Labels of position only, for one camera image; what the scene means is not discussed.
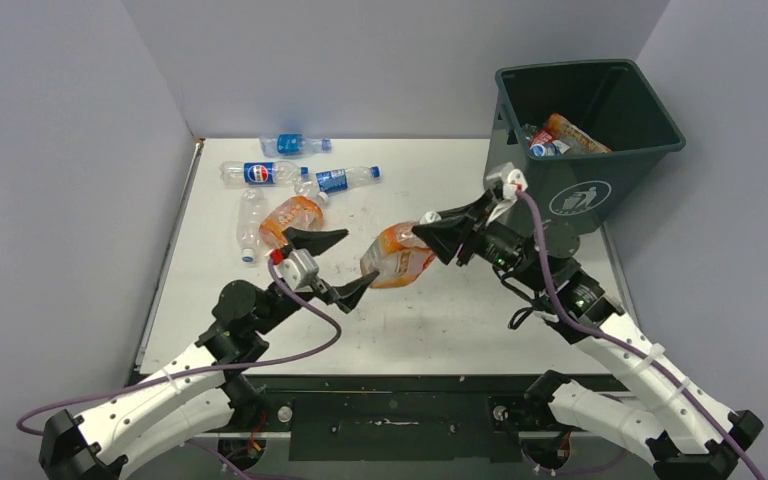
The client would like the large orange label bottle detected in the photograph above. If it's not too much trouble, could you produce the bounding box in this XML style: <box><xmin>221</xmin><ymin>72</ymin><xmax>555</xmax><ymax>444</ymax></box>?
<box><xmin>360</xmin><ymin>211</ymin><xmax>441</xmax><ymax>289</ymax></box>

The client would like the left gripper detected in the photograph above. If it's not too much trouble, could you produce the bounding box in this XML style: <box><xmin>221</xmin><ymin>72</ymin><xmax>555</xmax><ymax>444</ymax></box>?
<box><xmin>253</xmin><ymin>229</ymin><xmax>377</xmax><ymax>335</ymax></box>

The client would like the purple cable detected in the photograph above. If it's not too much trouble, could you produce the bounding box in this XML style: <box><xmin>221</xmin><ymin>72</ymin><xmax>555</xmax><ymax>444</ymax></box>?
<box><xmin>516</xmin><ymin>188</ymin><xmax>766</xmax><ymax>480</ymax></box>
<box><xmin>15</xmin><ymin>254</ymin><xmax>344</xmax><ymax>480</ymax></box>

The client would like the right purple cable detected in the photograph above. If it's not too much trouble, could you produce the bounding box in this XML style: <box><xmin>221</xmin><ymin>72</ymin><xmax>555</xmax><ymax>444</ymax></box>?
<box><xmin>516</xmin><ymin>188</ymin><xmax>766</xmax><ymax>480</ymax></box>

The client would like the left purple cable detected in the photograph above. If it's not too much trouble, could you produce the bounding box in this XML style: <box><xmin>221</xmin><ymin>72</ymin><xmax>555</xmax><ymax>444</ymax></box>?
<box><xmin>15</xmin><ymin>254</ymin><xmax>344</xmax><ymax>480</ymax></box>

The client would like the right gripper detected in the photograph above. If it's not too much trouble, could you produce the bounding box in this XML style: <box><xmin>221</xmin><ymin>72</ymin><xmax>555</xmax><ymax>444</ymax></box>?
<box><xmin>414</xmin><ymin>190</ymin><xmax>549</xmax><ymax>292</ymax></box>

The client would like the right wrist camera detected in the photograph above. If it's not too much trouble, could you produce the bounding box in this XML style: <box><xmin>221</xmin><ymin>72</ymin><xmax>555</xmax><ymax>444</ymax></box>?
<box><xmin>484</xmin><ymin>162</ymin><xmax>528</xmax><ymax>223</ymax></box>

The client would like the dark green trash bin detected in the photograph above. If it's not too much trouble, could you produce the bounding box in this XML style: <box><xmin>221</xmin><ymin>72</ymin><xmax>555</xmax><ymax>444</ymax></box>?
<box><xmin>485</xmin><ymin>59</ymin><xmax>685</xmax><ymax>234</ymax></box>

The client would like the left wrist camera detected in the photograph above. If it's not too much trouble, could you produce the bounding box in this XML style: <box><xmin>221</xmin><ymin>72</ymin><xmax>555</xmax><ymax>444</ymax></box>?
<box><xmin>267</xmin><ymin>248</ymin><xmax>321</xmax><ymax>292</ymax></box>

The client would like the clear unlabelled bottle blue cap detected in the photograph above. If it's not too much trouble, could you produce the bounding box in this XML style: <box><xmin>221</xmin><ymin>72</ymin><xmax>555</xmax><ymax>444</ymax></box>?
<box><xmin>236</xmin><ymin>189</ymin><xmax>268</xmax><ymax>265</ymax></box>

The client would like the pepsi bottle blue cap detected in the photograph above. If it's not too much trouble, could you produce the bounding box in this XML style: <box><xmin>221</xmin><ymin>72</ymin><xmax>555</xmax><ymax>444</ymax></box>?
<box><xmin>220</xmin><ymin>161</ymin><xmax>309</xmax><ymax>187</ymax></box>

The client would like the aluminium rail frame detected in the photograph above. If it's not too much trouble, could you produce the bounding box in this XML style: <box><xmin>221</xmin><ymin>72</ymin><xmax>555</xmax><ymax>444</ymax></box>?
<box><xmin>89</xmin><ymin>390</ymin><xmax>703</xmax><ymax>480</ymax></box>

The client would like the white knob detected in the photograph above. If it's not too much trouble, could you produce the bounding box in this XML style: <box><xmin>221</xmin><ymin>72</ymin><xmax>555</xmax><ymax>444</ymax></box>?
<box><xmin>276</xmin><ymin>405</ymin><xmax>293</xmax><ymax>423</ymax></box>

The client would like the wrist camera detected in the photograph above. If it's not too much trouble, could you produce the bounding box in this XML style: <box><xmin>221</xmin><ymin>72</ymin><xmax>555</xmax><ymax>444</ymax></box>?
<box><xmin>267</xmin><ymin>248</ymin><xmax>321</xmax><ymax>292</ymax></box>
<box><xmin>484</xmin><ymin>162</ymin><xmax>528</xmax><ymax>223</ymax></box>

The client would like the clear bottle blue label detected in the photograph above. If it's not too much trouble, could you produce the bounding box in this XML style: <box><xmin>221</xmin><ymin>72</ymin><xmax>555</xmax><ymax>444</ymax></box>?
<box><xmin>259</xmin><ymin>133</ymin><xmax>333</xmax><ymax>158</ymax></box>
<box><xmin>530</xmin><ymin>143</ymin><xmax>567</xmax><ymax>157</ymax></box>
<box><xmin>294</xmin><ymin>166</ymin><xmax>382</xmax><ymax>205</ymax></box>

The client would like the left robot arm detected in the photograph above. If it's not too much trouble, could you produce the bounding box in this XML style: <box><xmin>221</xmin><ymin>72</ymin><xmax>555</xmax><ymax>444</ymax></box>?
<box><xmin>38</xmin><ymin>228</ymin><xmax>377</xmax><ymax>479</ymax></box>

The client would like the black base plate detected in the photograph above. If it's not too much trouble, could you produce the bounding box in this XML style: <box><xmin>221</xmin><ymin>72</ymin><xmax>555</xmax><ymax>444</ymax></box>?
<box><xmin>217</xmin><ymin>392</ymin><xmax>570</xmax><ymax>465</ymax></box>

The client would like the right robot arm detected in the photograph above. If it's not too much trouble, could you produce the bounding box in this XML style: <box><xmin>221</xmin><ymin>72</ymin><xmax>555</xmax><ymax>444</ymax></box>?
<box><xmin>413</xmin><ymin>191</ymin><xmax>763</xmax><ymax>479</ymax></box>

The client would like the clear bottle blue label tilted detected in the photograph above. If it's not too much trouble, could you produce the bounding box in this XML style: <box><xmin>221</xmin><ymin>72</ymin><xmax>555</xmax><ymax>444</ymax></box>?
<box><xmin>294</xmin><ymin>166</ymin><xmax>382</xmax><ymax>205</ymax></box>

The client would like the orange label crushed bottle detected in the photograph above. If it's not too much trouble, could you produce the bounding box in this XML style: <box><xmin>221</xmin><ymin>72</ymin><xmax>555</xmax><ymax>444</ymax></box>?
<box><xmin>259</xmin><ymin>195</ymin><xmax>327</xmax><ymax>249</ymax></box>

